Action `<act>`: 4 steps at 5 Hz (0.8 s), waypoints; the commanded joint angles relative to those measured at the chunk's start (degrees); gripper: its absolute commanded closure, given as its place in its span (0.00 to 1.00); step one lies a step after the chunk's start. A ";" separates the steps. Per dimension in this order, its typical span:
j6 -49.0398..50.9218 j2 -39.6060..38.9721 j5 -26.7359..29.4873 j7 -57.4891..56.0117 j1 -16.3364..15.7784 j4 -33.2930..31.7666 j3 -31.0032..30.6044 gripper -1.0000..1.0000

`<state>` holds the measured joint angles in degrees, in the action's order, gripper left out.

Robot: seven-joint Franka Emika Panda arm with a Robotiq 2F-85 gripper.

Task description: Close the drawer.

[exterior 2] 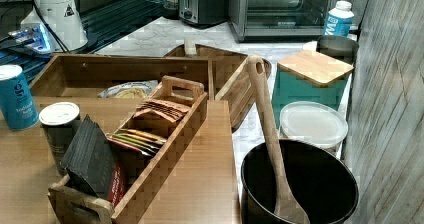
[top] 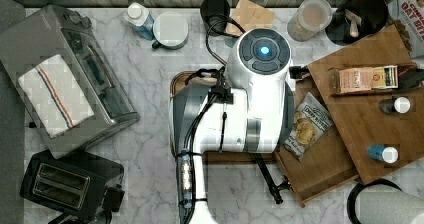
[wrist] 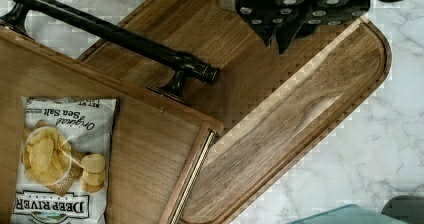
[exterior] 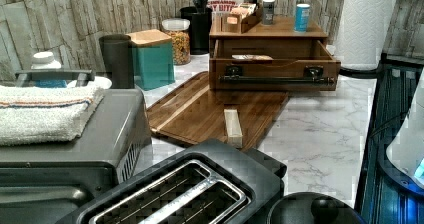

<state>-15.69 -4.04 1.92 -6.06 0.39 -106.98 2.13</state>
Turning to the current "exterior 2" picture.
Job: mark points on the wooden drawer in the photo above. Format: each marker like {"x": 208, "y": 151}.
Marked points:
{"x": 86, "y": 75}

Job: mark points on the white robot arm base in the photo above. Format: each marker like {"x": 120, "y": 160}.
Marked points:
{"x": 61, "y": 22}

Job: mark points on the snack bag in drawer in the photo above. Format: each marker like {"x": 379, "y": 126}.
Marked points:
{"x": 129, "y": 90}

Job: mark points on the brown tea bag packets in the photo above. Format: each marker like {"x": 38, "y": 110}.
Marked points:
{"x": 168, "y": 110}

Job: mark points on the wooden tea caddy tray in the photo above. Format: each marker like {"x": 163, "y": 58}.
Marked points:
{"x": 144, "y": 176}

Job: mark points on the colourful tea bag packets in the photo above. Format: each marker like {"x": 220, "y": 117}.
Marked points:
{"x": 147, "y": 144}

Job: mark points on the silver toaster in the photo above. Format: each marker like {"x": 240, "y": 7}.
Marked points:
{"x": 202, "y": 13}

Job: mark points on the clear plastic lidded container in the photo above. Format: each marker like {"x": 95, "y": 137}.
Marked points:
{"x": 314, "y": 123}

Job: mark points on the toaster oven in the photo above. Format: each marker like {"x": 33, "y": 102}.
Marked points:
{"x": 263, "y": 20}

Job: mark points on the teal box with bamboo lid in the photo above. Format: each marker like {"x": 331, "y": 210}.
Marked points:
{"x": 309, "y": 76}

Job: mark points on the wooden spatula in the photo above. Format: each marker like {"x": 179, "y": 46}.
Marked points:
{"x": 286, "y": 206}

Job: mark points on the black tea bag packets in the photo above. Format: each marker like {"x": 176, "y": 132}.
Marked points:
{"x": 89, "y": 160}

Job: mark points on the black utensil pot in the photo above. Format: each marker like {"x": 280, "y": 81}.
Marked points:
{"x": 321, "y": 183}

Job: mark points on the grey metal canister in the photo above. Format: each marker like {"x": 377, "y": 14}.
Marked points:
{"x": 338, "y": 47}

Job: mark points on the blue white bottle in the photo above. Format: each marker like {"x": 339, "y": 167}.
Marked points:
{"x": 339, "y": 19}

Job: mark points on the dark tin with white lid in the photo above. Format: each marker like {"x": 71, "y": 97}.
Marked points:
{"x": 60, "y": 122}

